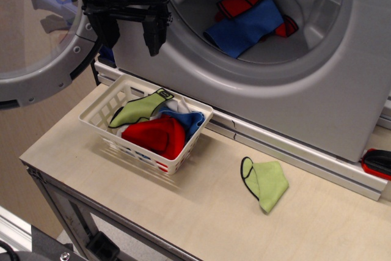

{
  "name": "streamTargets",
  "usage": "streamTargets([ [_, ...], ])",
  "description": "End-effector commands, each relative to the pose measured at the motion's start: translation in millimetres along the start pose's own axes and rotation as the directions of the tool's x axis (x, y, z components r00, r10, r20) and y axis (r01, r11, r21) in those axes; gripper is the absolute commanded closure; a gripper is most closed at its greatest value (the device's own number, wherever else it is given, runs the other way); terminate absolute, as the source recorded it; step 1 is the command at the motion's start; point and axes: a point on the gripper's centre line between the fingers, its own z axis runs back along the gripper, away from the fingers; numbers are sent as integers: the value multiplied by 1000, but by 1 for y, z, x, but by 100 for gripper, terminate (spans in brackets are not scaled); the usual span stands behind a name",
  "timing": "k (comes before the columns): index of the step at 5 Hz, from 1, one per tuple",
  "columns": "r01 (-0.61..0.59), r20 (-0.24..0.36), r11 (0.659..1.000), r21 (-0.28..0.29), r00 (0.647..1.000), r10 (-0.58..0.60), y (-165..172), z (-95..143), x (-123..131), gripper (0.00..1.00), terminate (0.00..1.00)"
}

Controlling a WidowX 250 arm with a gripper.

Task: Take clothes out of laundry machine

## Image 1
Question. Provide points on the white plastic laundry basket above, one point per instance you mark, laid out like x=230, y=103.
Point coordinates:
x=151, y=158

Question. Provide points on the red cloth with black trim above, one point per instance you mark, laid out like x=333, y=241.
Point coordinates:
x=230, y=9

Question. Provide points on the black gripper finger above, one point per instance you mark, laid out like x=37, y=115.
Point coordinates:
x=106, y=28
x=154, y=34

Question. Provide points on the grey round washer door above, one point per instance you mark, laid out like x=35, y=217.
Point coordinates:
x=36, y=65

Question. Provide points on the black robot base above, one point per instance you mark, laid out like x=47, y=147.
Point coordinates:
x=32, y=244

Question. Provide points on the grey metal table frame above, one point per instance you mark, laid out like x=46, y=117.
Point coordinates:
x=75, y=212

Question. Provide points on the white cloth in basket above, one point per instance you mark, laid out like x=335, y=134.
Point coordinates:
x=178, y=106

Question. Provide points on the red and black tool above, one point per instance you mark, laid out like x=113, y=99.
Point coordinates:
x=377, y=162

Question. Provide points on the red cloth in basket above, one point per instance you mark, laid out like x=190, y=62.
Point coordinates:
x=164, y=136

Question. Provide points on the white aluminium base rail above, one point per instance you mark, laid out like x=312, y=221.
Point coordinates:
x=122, y=88

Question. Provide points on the blue clamp behind door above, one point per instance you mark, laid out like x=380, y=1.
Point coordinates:
x=62, y=15

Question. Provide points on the blue cloth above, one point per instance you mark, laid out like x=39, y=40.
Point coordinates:
x=191, y=121
x=235, y=36

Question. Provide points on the green cloth in basket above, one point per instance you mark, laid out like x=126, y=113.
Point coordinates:
x=139, y=110

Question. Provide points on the green cloth on table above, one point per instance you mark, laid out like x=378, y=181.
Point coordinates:
x=265, y=181

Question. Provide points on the blue cloth in basket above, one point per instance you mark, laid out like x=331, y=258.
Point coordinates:
x=191, y=121

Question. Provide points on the grey toy washing machine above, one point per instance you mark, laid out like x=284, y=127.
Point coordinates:
x=324, y=86

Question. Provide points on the black bracket under table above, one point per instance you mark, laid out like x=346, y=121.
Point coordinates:
x=103, y=248

